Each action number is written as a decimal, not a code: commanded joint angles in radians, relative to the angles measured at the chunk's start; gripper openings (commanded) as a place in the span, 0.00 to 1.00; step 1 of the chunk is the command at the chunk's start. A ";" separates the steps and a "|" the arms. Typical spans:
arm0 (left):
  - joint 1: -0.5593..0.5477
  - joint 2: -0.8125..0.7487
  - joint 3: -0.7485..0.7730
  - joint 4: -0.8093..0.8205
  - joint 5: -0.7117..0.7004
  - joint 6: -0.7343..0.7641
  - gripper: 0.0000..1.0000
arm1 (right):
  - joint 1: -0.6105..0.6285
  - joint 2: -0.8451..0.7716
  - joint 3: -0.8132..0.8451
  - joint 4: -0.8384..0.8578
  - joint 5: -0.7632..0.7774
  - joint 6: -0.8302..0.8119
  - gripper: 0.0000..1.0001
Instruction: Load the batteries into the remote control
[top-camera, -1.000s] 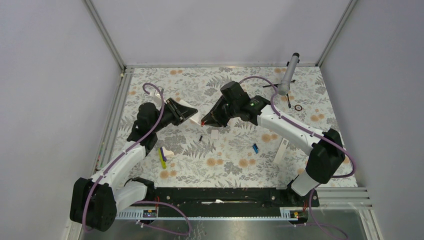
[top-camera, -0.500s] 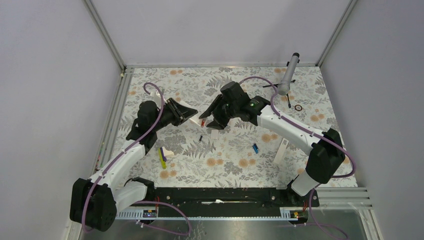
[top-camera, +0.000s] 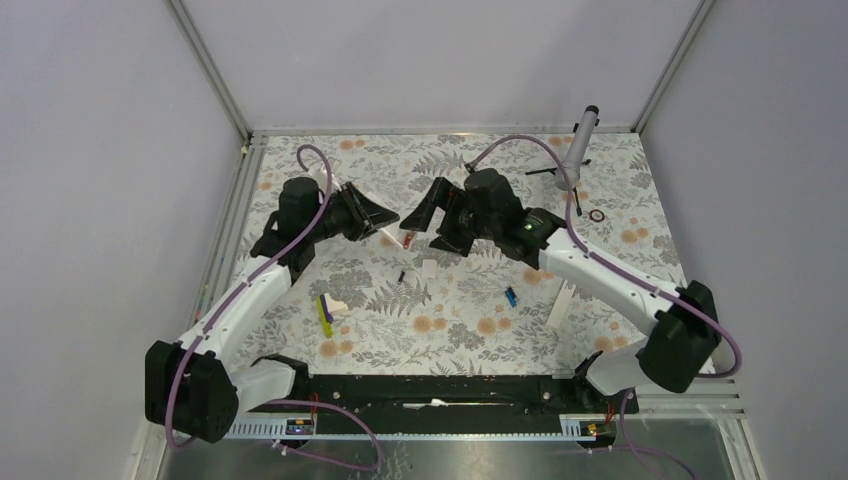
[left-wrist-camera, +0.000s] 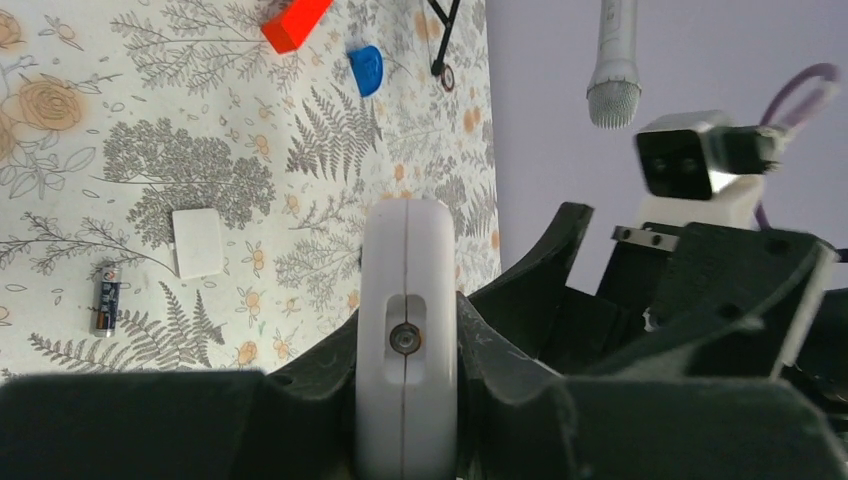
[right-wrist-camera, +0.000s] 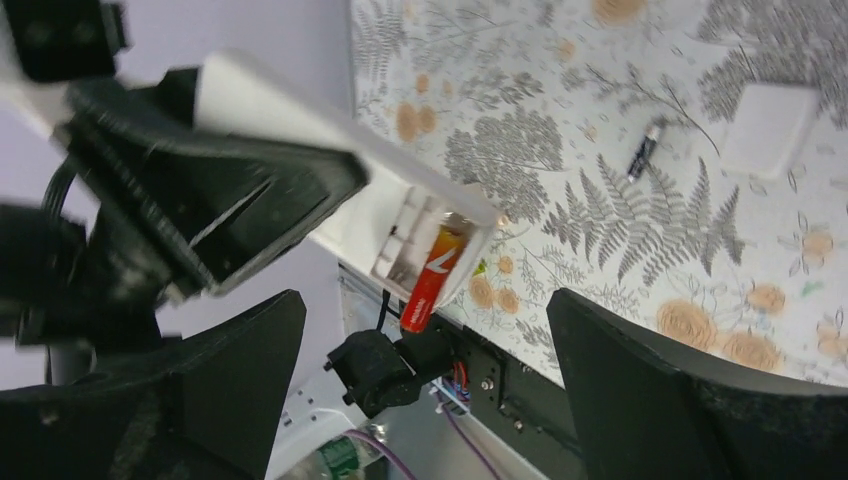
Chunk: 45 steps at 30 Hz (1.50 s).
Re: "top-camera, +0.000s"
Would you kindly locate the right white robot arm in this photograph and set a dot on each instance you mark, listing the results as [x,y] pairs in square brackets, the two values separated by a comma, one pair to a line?
[679,323]

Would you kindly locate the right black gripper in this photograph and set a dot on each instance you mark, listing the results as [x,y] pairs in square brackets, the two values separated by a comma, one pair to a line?
[442,194]

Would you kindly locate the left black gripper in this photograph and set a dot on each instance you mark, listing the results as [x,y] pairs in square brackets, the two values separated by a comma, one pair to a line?
[365,215]

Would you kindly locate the grey microphone on stand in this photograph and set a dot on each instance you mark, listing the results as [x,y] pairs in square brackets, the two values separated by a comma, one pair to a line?
[567,169]

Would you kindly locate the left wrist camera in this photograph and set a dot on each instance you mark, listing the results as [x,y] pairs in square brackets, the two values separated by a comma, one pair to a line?
[326,180]

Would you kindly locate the purple green block stack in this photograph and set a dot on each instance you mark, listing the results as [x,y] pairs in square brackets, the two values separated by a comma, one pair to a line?
[327,309]

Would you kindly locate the white rectangular stick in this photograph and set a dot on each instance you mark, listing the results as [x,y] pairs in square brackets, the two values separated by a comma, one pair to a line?
[560,310]

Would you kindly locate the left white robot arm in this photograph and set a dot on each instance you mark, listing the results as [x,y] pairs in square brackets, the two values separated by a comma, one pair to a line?
[192,385]

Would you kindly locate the white battery cover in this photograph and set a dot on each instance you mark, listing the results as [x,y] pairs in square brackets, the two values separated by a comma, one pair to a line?
[429,268]

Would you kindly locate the blue battery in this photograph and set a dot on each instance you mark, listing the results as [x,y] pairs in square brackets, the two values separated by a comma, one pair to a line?
[511,296]

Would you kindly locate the white remote control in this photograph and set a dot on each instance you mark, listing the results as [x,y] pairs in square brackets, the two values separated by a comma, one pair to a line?
[391,233]

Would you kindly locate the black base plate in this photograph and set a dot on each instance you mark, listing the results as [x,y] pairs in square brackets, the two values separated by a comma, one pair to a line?
[408,405]

